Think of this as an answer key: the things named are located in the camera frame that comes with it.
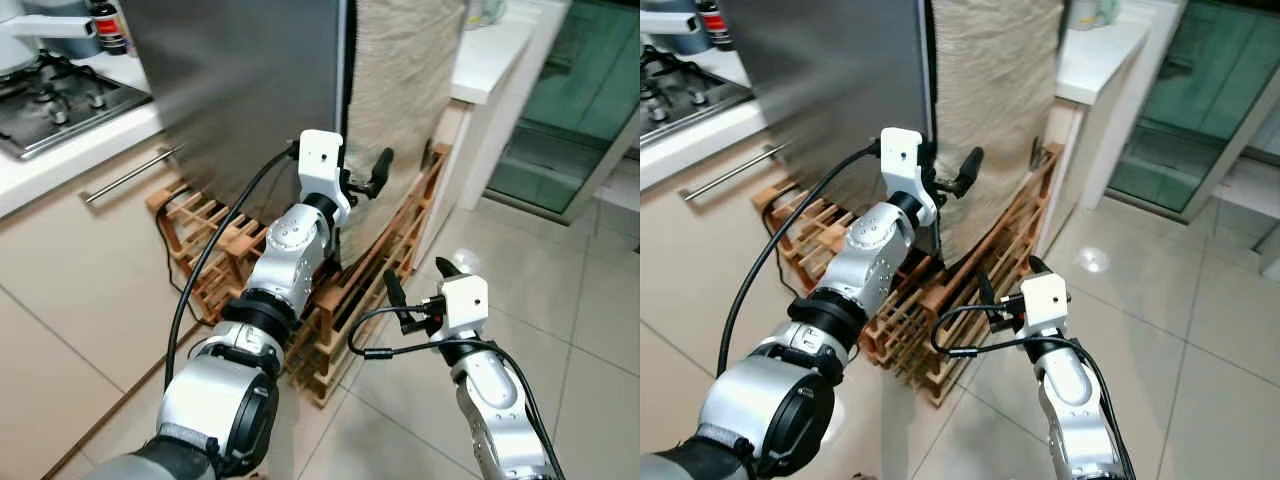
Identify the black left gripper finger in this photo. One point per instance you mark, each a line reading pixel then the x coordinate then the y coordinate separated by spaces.
pixel 971 170
pixel 381 170

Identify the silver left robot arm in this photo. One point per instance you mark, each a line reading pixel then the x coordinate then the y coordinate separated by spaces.
pixel 865 250
pixel 285 250

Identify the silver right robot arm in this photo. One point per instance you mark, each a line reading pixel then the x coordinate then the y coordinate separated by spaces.
pixel 495 400
pixel 1070 400

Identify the wooden wine rack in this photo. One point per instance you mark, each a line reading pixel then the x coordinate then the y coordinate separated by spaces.
pixel 245 238
pixel 815 240

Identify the white side counter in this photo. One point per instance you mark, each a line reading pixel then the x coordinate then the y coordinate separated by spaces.
pixel 1100 60
pixel 495 60

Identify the grey steel tall appliance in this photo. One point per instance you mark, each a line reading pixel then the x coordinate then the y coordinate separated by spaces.
pixel 230 80
pixel 820 80

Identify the clear glass jar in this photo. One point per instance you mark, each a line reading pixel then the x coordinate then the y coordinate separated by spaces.
pixel 1092 12
pixel 485 12

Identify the green glass door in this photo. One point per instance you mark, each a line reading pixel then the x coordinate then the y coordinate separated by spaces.
pixel 1200 100
pixel 580 100

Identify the cream kitchen base cabinet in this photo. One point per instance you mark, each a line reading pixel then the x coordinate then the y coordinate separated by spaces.
pixel 690 260
pixel 60 260

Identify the steel gas stove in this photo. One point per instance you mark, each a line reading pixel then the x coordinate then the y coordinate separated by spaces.
pixel 60 100
pixel 690 100

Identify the dark bottle with red label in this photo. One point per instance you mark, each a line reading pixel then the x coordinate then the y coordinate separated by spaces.
pixel 713 25
pixel 108 30

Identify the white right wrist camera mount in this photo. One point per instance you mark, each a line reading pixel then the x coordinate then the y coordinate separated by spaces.
pixel 465 305
pixel 1045 303

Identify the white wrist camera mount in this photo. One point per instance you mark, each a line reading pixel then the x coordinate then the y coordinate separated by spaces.
pixel 465 305
pixel 320 165
pixel 1045 303
pixel 903 165

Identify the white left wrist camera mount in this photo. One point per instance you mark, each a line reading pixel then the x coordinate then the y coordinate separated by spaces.
pixel 320 165
pixel 903 165

